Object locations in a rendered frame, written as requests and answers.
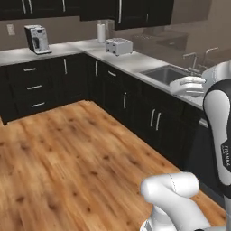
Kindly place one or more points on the white wall outlet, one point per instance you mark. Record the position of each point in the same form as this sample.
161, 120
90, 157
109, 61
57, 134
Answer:
11, 29

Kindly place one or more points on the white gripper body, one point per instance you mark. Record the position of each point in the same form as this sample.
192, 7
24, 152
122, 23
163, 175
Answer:
186, 86

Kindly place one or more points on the silver coffee machine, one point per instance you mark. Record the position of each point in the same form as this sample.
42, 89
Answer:
37, 39

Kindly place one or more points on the black drawer front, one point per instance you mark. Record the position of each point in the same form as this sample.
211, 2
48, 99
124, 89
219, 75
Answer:
120, 79

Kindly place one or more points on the silver tap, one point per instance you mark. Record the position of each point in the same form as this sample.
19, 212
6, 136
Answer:
194, 61

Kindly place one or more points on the white paper towel roll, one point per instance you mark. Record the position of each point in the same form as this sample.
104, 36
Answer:
101, 32

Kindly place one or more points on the narrow black cupboard door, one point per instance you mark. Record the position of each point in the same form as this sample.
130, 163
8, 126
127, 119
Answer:
91, 81

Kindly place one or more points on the black dishwasher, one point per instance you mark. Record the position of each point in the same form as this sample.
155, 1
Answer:
203, 156

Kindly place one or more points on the black lower cupboards with drawers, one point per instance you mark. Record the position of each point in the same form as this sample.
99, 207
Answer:
48, 87

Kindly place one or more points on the silver toaster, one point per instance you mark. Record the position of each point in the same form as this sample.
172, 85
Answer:
118, 46

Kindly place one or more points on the black upper cupboards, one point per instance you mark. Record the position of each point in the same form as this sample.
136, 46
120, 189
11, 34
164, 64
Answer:
42, 7

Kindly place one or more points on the silver curved spout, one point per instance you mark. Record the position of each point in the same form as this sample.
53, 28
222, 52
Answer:
209, 52

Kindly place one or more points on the black upper corner cupboard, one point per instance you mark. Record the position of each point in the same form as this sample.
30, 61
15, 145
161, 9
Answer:
132, 12

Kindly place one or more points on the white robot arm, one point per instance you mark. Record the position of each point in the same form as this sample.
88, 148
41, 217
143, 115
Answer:
177, 192

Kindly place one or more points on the steel sink basin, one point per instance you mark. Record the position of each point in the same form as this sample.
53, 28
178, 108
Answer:
165, 74

